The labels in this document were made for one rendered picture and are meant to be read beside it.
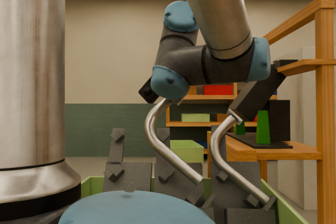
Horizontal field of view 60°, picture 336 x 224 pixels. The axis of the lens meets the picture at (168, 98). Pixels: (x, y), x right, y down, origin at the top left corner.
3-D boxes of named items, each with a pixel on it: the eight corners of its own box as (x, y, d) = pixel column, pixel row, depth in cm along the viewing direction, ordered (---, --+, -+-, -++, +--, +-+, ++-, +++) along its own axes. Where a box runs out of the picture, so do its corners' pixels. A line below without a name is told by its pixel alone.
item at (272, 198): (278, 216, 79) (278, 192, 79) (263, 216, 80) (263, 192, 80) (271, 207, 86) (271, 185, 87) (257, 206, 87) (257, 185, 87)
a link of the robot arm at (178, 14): (158, 25, 56) (166, -7, 60) (158, 58, 65) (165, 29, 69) (199, 31, 55) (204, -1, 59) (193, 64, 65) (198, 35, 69)
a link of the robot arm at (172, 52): (197, 78, 49) (205, 28, 54) (140, 82, 54) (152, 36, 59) (210, 100, 55) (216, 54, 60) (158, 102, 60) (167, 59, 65)
